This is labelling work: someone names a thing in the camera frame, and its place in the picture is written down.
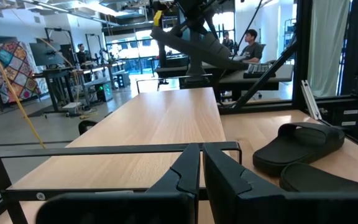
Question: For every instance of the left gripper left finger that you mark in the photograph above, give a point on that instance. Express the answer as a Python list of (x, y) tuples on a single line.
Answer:
[(179, 186)]

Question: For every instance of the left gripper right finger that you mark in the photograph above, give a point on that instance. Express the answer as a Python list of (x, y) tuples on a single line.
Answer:
[(228, 193)]

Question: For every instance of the black rubber slide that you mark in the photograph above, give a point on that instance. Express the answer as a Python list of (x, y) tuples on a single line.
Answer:
[(269, 158), (315, 180)]

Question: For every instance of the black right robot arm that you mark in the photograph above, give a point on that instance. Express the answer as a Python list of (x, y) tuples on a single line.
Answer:
[(204, 46)]

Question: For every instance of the black chair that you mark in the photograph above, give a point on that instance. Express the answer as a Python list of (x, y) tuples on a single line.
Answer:
[(82, 124)]

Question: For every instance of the computer tower with green light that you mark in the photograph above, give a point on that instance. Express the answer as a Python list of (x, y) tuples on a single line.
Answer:
[(104, 91)]

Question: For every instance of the silver aluminium extrusion bar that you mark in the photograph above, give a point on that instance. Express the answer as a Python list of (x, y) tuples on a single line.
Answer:
[(311, 99)]

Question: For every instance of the black keyboard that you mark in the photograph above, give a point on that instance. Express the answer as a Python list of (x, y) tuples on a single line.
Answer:
[(258, 71)]

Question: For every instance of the grey top desk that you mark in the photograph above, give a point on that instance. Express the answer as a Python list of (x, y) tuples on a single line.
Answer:
[(281, 74)]

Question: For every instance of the person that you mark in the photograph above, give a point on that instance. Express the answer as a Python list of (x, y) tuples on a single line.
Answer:
[(81, 57), (228, 43), (252, 51)]

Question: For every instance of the black standing desk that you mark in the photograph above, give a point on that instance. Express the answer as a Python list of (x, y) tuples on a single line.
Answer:
[(53, 74)]

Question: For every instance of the yellow tag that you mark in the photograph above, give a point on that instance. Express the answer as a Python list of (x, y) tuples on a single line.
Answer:
[(158, 18)]

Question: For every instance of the white curtain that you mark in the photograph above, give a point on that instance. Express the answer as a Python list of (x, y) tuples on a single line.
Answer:
[(328, 46)]

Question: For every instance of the black monitor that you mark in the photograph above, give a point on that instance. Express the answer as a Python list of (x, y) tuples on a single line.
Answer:
[(45, 54)]

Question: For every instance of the colourful patchwork quilt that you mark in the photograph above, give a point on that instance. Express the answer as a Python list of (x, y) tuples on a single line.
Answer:
[(14, 71)]

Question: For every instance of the black aluminium rig frame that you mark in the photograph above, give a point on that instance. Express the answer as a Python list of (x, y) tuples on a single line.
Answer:
[(301, 46)]

